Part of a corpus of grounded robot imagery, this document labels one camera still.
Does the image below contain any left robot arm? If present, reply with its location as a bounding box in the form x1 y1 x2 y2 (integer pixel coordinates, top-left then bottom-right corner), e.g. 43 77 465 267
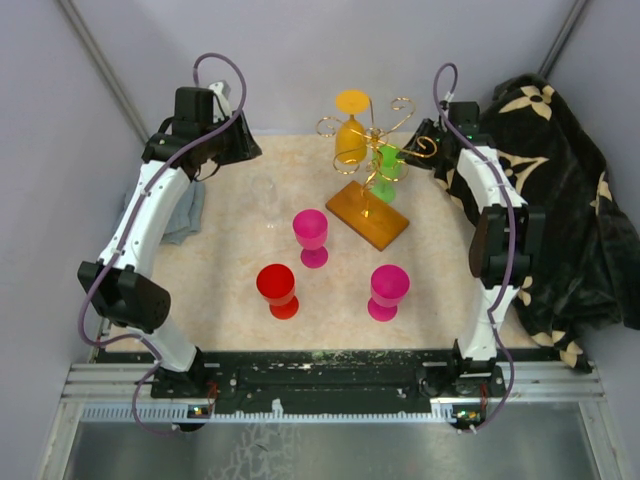
77 81 262 397

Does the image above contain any grey cloth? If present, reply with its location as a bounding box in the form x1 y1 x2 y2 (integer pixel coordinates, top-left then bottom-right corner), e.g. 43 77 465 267
122 179 207 246

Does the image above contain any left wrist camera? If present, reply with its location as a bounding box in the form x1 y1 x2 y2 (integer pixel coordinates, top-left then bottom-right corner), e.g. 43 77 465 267
208 80 233 117

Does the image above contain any magenta wine glass rear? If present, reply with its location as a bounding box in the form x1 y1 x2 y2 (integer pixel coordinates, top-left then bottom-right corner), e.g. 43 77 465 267
292 209 329 269

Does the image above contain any gold wire wine glass rack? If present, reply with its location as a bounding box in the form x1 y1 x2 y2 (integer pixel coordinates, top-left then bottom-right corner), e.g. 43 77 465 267
316 95 409 252

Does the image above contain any clear wine glass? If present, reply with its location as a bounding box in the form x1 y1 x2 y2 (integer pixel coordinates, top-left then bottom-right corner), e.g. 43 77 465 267
251 175 279 229

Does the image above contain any magenta wine glass front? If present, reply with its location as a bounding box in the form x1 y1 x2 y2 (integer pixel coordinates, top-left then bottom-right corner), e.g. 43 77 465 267
367 264 411 322

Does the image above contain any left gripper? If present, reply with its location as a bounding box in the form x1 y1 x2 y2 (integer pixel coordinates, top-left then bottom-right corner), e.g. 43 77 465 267
200 109 262 166

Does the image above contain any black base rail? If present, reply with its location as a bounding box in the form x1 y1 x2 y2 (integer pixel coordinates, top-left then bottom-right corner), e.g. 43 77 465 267
149 342 506 416

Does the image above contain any orange plastic wine glass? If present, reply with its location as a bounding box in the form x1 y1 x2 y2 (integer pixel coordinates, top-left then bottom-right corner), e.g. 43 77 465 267
335 90 369 170

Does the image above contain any green plastic wine glass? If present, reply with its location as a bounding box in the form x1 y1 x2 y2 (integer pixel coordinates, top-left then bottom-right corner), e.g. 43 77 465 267
370 145 403 204

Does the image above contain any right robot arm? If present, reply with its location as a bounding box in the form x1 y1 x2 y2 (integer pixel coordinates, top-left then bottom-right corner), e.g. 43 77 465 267
401 97 545 396

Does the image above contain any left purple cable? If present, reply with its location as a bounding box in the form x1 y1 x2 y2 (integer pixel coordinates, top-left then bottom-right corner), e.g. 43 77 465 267
79 53 248 436

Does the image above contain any red plastic wine glass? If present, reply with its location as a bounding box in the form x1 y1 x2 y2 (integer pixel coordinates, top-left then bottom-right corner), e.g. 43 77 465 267
256 264 299 320

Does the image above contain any magenta wine glass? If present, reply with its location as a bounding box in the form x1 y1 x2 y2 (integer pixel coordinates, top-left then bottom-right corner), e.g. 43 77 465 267
292 209 329 269
367 264 411 322

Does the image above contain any black floral blanket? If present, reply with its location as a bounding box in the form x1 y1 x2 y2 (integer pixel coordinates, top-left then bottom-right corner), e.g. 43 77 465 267
434 74 639 373

